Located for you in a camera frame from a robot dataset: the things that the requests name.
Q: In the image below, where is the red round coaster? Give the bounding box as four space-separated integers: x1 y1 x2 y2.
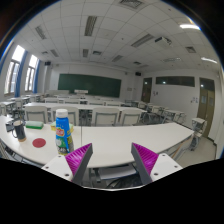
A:
32 138 46 148

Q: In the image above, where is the left window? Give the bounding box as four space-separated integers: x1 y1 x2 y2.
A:
4 45 25 95

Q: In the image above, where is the white chair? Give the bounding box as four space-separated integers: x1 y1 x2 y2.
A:
25 106 48 124
51 106 79 126
120 109 141 126
91 107 119 126

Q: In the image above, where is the blue labelled plastic bottle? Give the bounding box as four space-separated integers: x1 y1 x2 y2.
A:
56 109 74 155

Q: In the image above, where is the black mug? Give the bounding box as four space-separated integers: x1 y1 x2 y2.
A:
12 120 26 142

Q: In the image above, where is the white chair far left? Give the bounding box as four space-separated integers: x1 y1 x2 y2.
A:
25 106 48 124

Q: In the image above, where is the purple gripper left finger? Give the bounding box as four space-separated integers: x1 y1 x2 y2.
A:
65 143 93 185

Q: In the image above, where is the green sponge block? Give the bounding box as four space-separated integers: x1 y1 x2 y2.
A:
25 121 44 129

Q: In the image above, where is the window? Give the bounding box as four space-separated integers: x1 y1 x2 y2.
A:
25 55 38 92
4 45 25 95

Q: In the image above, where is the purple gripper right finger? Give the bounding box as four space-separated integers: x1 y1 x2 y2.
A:
131 143 159 185

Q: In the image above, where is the brown far door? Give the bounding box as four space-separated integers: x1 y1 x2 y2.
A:
141 78 152 103

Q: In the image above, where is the dark object behind mug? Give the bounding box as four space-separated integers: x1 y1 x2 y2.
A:
5 121 14 132

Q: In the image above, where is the brown double door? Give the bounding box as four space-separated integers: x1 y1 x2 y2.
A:
197 78 215 137

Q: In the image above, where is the green chalkboard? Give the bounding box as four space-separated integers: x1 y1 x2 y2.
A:
58 74 122 98

